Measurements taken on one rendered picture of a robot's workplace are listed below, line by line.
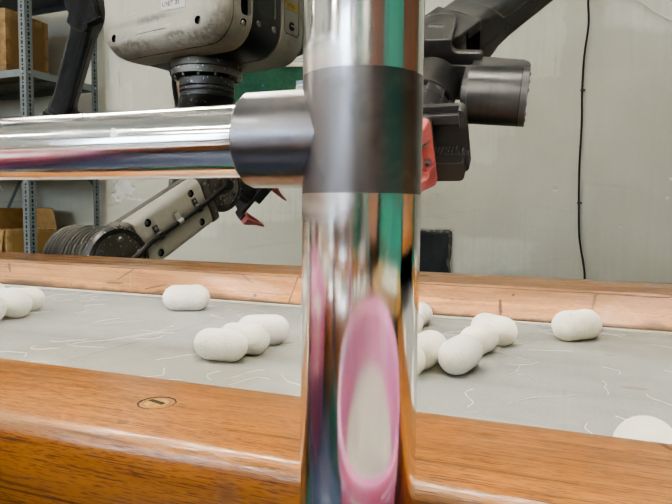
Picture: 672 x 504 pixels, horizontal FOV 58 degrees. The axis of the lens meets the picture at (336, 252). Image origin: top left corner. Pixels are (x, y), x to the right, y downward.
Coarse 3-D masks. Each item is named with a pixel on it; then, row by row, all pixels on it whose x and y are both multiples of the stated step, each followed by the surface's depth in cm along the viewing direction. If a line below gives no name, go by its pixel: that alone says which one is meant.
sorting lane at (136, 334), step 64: (0, 320) 45; (64, 320) 45; (128, 320) 46; (192, 320) 46; (448, 320) 47; (256, 384) 30; (448, 384) 30; (512, 384) 30; (576, 384) 30; (640, 384) 30
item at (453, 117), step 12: (432, 84) 57; (432, 96) 56; (444, 96) 57; (432, 108) 53; (444, 108) 53; (456, 108) 52; (432, 120) 53; (444, 120) 53; (456, 120) 52; (444, 132) 54; (456, 132) 54; (468, 132) 54; (444, 144) 55; (456, 144) 55; (468, 144) 55; (468, 156) 55; (468, 168) 55
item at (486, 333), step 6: (474, 324) 36; (480, 324) 36; (486, 324) 36; (468, 330) 35; (474, 330) 35; (480, 330) 35; (486, 330) 35; (492, 330) 36; (480, 336) 35; (486, 336) 35; (492, 336) 36; (498, 336) 36; (486, 342) 35; (492, 342) 35; (486, 348) 35; (492, 348) 36
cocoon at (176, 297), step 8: (168, 288) 50; (176, 288) 50; (184, 288) 50; (192, 288) 50; (200, 288) 50; (168, 296) 49; (176, 296) 49; (184, 296) 49; (192, 296) 49; (200, 296) 50; (208, 296) 50; (168, 304) 49; (176, 304) 49; (184, 304) 49; (192, 304) 50; (200, 304) 50
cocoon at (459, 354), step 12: (456, 336) 32; (468, 336) 32; (444, 348) 31; (456, 348) 31; (468, 348) 31; (480, 348) 32; (444, 360) 31; (456, 360) 31; (468, 360) 31; (480, 360) 32; (456, 372) 31
